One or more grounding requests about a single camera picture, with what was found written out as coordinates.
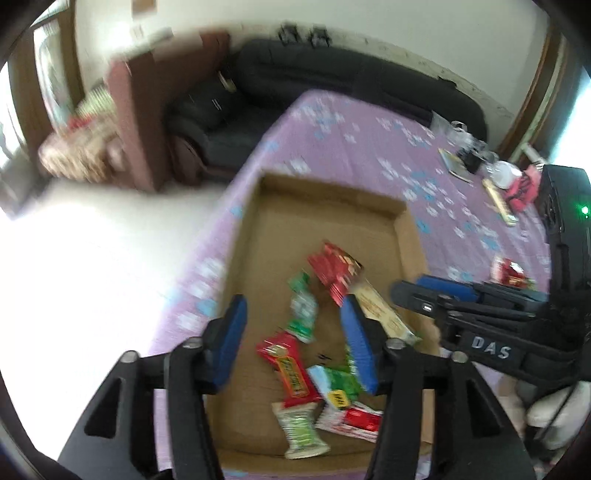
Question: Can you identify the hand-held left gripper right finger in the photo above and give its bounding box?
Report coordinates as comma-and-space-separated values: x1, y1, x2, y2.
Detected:
340, 294, 541, 480

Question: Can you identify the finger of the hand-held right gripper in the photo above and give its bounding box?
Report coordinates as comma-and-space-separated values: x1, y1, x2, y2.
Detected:
416, 274, 551, 308
390, 280, 550, 326

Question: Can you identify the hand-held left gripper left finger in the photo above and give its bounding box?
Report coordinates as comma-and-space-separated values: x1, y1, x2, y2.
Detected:
58, 294, 249, 480

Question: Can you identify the beige snack bar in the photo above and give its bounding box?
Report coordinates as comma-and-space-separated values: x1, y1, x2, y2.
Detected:
348, 277, 423, 347

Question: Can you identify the large green snack packet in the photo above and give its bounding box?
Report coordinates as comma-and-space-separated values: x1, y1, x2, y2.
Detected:
307, 346, 365, 409

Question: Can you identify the dark red snack packet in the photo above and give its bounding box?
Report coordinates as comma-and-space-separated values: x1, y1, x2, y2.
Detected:
490, 256, 536, 289

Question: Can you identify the red yellow snack bar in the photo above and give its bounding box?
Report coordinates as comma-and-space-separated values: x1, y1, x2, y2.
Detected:
256, 332, 324, 409

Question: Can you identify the red white snack packet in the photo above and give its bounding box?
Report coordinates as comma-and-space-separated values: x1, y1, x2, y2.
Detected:
316, 401, 384, 444

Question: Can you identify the small green snack packet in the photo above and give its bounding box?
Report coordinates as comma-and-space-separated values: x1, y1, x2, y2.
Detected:
284, 271, 320, 344

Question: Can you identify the bright red snack packet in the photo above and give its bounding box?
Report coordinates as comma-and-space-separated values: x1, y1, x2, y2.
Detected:
307, 242, 365, 308

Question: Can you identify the green white-edged snack packet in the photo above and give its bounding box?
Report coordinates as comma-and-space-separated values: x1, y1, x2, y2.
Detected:
271, 401, 331, 460

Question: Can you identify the cardboard box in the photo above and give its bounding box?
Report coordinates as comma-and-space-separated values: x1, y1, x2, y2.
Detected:
203, 170, 437, 474

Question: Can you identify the pink-red packet on table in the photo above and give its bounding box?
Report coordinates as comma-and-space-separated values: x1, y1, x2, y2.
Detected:
505, 165, 542, 213

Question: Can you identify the yellow bar on table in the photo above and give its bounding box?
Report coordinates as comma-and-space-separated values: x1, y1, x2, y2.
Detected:
482, 178, 518, 227

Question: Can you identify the olive booklet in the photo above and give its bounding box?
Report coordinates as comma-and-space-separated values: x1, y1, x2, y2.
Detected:
438, 148, 472, 183

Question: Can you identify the white bowl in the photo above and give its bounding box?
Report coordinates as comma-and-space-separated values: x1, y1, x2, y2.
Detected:
485, 161, 522, 188

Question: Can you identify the black cup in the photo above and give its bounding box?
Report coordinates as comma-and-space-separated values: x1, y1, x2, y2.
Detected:
459, 147, 483, 174

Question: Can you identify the white chair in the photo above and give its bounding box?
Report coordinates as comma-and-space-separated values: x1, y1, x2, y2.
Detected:
517, 383, 587, 462

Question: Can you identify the clear plastic bag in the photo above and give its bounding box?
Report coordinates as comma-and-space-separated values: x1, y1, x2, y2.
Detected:
443, 120, 488, 153

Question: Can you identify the purple floral tablecloth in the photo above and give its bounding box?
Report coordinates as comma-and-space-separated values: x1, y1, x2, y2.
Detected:
150, 90, 555, 480

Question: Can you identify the brown wooden cabinet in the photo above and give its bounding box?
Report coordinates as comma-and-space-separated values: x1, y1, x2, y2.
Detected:
107, 30, 232, 192

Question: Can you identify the black sofa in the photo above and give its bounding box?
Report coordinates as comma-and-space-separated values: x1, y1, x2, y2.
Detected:
166, 37, 489, 181

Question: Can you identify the wooden door frame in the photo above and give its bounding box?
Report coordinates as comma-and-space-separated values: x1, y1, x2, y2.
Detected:
496, 23, 578, 162

